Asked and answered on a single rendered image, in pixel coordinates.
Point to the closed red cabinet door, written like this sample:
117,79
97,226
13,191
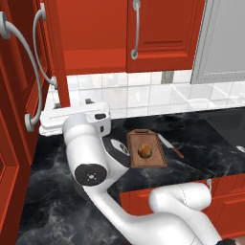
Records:
169,32

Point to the large red cabinet door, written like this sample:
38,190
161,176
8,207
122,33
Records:
12,127

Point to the grey wall outlet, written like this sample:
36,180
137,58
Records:
167,77

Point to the black hob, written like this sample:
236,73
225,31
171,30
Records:
228,130

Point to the open red cabinet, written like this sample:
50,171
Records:
95,35

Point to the red base cabinet front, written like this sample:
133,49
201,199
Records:
137,201

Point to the grey range hood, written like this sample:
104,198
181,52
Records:
223,41

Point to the red base cabinet door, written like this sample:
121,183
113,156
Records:
231,207

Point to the wooden cutting board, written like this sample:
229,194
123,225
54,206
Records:
150,162

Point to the open red cabinet door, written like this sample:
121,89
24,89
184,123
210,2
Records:
59,57

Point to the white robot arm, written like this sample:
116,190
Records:
95,204

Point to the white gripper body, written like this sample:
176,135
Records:
57,119

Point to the round brown bread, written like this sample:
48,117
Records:
144,151

